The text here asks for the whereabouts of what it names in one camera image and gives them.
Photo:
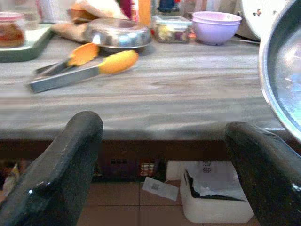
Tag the purple bowl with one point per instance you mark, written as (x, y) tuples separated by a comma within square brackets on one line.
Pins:
[(214, 30)]

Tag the orange sauce bottle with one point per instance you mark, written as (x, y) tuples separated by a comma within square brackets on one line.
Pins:
[(144, 11)]

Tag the white mug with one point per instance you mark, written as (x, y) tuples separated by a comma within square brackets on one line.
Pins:
[(51, 11)]

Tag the white kitchen machine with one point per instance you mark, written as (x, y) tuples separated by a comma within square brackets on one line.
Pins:
[(254, 18)]

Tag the glass jar with red contents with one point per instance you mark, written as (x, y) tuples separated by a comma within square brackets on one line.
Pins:
[(10, 35)]

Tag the bagged bread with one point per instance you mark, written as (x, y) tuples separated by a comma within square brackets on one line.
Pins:
[(94, 9)]

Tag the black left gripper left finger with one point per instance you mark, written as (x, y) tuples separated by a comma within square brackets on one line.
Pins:
[(58, 164)]

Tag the clear food container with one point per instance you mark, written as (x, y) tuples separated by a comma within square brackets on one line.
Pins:
[(171, 30)]

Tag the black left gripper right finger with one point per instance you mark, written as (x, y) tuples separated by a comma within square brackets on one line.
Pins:
[(270, 176)]

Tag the pale green tray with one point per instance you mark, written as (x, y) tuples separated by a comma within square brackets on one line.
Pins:
[(30, 48)]

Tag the round steel lid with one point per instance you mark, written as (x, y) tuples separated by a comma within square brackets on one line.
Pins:
[(117, 35)]

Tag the white paper slip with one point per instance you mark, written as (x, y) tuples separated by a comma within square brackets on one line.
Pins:
[(160, 188)]

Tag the steel tongs with yellow tips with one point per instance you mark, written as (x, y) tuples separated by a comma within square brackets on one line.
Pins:
[(113, 63)]

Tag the white bin with papers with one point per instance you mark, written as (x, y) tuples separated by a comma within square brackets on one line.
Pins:
[(211, 212)]

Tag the round steel bowl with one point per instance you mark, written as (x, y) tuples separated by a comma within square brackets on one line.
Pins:
[(282, 70)]

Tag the dark table with grey top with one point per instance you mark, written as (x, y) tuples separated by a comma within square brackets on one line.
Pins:
[(164, 94)]

